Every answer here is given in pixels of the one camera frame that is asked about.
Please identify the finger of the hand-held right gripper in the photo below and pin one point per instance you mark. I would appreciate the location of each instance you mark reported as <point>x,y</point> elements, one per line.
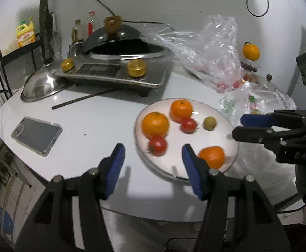
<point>247,134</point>
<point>258,120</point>

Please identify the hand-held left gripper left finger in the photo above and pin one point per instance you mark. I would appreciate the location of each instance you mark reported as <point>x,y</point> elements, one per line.
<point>115,170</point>

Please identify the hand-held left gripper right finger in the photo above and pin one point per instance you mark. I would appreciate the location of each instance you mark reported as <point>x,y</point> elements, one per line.
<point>192,173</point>

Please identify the mandarin orange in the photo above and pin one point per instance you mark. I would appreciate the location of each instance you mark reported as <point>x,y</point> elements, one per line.
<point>212,157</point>
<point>181,110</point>
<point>155,125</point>

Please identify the white plate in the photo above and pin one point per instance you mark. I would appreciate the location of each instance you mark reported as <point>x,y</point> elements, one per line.
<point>216,136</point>

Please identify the small red tomato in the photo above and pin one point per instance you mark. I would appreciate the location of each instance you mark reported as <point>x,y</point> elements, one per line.
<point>157,146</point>
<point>188,125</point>

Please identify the clear box of dark fruits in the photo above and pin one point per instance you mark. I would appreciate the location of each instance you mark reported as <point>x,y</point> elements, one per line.
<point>249,67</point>

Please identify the green printed plastic bag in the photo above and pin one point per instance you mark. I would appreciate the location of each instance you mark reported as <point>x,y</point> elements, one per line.
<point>260,97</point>

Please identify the small red fruit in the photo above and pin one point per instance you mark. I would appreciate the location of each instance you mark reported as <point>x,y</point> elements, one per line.
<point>222,85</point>
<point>236,84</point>

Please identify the steel pot with lid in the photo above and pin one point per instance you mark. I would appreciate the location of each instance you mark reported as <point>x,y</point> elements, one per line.
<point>269,77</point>

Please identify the large orange with leaf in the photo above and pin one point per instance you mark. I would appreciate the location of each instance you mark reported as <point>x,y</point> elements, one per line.
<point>251,52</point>

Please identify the black chopstick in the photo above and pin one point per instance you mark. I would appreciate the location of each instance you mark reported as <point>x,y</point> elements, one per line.
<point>82,99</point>

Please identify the smartphone in clear case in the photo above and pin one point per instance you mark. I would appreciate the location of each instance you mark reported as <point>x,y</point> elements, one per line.
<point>36,135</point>

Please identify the clear plastic bag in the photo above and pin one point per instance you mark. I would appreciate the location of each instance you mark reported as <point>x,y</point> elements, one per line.
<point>216,44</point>

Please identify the steel induction cooker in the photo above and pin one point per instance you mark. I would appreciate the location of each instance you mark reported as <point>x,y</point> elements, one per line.
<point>97,69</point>

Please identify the steel stand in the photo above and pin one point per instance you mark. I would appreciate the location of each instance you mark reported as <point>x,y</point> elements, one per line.
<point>0,172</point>

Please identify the steel pot lid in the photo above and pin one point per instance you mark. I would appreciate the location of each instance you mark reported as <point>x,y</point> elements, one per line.
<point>41,82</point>

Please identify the dark oil bottle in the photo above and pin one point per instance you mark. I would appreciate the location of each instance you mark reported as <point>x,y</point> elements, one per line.
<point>77,31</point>

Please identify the clear bottle with red label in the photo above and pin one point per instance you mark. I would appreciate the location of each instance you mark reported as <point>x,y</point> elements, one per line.
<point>91,25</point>

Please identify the black metal rack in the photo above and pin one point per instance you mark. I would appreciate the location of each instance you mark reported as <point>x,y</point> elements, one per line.
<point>0,65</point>

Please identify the crumpled plastic bag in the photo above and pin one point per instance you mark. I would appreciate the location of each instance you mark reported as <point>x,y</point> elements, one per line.
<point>10,46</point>

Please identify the yellow detergent bottle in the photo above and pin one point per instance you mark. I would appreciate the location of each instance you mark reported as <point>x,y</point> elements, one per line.
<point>26,32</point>

